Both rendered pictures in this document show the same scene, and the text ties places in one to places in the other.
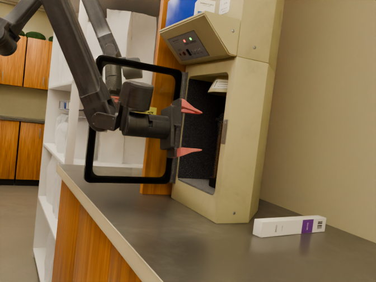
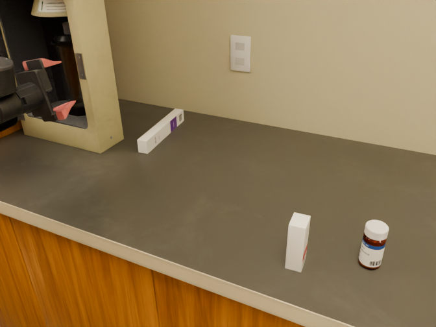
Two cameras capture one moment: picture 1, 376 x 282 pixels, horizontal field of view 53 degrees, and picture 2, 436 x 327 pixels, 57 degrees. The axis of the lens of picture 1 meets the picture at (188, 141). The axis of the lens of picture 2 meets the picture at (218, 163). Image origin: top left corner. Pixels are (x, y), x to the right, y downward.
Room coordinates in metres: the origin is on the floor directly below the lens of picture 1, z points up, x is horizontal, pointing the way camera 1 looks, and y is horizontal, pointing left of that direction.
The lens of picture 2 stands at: (0.00, 0.24, 1.50)
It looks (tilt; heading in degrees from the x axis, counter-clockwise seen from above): 29 degrees down; 324
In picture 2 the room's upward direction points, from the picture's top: 1 degrees counter-clockwise
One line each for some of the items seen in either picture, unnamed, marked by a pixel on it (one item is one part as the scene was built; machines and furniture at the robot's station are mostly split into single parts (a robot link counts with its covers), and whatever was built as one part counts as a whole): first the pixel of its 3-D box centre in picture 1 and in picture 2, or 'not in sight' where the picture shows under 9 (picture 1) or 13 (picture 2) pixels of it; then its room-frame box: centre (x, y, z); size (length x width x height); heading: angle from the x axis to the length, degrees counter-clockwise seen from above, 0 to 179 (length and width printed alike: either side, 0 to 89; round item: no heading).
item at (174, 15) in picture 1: (186, 15); not in sight; (1.24, 0.05, 1.56); 0.10 x 0.10 x 0.09; 27
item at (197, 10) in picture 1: (203, 12); not in sight; (1.13, 0.00, 1.54); 0.05 x 0.05 x 0.06; 12
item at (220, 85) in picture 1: (235, 87); (62, 1); (1.23, -0.13, 1.34); 0.18 x 0.18 x 0.05
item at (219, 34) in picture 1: (193, 41); not in sight; (1.17, 0.02, 1.46); 0.32 x 0.11 x 0.10; 27
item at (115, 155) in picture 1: (135, 123); not in sight; (1.25, 0.18, 1.19); 0.30 x 0.01 x 0.40; 121
